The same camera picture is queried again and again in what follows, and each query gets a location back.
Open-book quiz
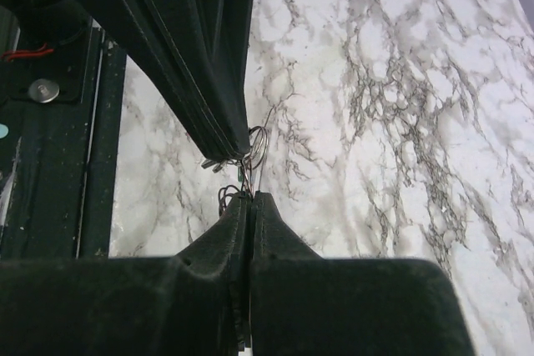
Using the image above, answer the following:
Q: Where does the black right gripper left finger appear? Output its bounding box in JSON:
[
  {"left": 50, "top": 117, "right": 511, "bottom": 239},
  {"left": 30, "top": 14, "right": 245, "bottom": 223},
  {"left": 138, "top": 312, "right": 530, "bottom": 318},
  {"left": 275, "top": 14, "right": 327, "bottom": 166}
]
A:
[{"left": 1, "top": 193, "right": 251, "bottom": 355}]

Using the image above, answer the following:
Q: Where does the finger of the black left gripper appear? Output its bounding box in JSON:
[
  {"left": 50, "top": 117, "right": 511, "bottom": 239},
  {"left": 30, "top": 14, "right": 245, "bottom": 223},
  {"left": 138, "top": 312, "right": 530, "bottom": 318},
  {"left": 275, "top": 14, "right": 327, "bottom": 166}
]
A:
[
  {"left": 77, "top": 0, "right": 250, "bottom": 160},
  {"left": 144, "top": 0, "right": 252, "bottom": 154}
]

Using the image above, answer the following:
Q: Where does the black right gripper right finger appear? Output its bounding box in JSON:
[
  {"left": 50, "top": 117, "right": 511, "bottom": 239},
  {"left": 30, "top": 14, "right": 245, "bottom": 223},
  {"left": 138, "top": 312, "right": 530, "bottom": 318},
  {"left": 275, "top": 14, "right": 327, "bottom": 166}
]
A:
[{"left": 249, "top": 193, "right": 475, "bottom": 355}]

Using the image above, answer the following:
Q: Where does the silver keyring chain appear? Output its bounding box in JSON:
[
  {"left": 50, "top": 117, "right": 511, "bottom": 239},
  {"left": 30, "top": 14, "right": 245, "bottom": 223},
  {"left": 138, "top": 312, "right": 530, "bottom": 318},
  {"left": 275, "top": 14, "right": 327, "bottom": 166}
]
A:
[{"left": 199, "top": 105, "right": 279, "bottom": 211}]

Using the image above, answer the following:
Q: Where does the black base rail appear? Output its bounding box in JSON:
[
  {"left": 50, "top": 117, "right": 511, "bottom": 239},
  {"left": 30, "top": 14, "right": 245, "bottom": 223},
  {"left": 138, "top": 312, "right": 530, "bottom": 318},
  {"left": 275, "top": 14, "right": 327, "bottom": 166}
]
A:
[{"left": 1, "top": 0, "right": 126, "bottom": 261}]

